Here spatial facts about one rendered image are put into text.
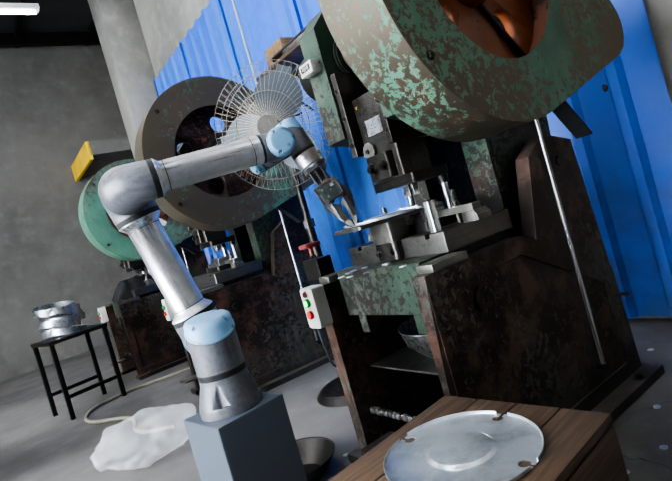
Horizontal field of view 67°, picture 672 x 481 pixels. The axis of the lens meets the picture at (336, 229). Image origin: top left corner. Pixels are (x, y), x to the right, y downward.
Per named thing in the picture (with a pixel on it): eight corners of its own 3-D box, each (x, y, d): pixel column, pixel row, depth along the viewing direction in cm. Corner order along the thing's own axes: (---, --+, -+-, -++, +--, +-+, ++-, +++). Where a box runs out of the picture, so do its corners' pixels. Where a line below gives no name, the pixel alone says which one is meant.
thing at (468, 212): (478, 219, 144) (469, 184, 143) (436, 228, 157) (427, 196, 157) (491, 215, 147) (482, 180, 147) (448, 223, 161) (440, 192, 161)
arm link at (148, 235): (200, 373, 128) (87, 179, 122) (194, 363, 142) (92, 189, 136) (242, 347, 132) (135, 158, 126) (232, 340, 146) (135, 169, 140)
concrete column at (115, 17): (194, 329, 615) (92, -19, 606) (183, 328, 648) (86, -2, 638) (226, 317, 639) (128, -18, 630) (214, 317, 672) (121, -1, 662)
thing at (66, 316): (71, 420, 342) (37, 307, 340) (49, 416, 373) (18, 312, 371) (128, 394, 371) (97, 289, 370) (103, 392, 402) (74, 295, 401)
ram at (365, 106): (394, 176, 152) (367, 80, 152) (364, 187, 165) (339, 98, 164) (433, 167, 162) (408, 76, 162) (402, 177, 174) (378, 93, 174)
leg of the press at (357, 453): (369, 471, 167) (293, 204, 165) (349, 462, 176) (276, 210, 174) (530, 361, 219) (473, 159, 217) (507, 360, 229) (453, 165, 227)
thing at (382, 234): (372, 270, 143) (359, 224, 143) (344, 274, 155) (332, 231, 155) (433, 247, 158) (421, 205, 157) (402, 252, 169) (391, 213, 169)
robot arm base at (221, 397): (220, 425, 113) (207, 382, 113) (190, 418, 124) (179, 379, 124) (274, 395, 123) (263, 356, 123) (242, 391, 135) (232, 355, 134)
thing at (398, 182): (417, 189, 153) (412, 171, 153) (376, 201, 170) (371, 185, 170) (452, 179, 163) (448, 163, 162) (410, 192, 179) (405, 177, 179)
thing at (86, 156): (90, 159, 614) (83, 137, 614) (75, 181, 716) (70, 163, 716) (165, 148, 667) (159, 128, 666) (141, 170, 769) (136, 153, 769)
